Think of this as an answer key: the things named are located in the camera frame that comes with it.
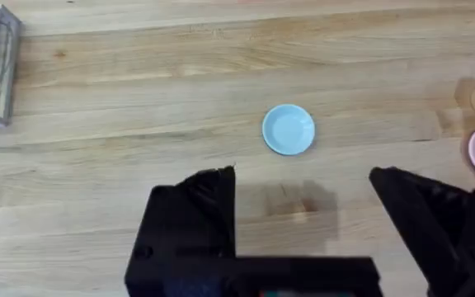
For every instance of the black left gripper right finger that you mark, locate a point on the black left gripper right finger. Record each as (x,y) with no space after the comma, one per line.
(435,222)

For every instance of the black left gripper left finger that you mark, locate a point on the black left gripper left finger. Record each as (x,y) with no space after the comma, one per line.
(196,222)

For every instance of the small light blue plate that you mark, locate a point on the small light blue plate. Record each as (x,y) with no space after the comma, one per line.
(288,129)

